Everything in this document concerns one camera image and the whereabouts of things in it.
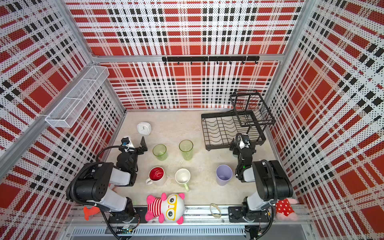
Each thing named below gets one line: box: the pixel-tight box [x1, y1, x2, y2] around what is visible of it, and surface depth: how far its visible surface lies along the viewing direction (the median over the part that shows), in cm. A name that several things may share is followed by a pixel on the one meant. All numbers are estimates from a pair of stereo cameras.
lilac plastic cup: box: [216, 164, 233, 186], surface depth 80 cm
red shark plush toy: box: [83, 206, 101, 221], surface depth 75 cm
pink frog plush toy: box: [275, 198, 299, 221], surface depth 71 cm
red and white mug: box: [146, 166, 166, 186], surface depth 83 cm
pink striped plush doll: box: [145, 193, 186, 225], surface depth 72 cm
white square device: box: [137, 121, 152, 136], surface depth 107 cm
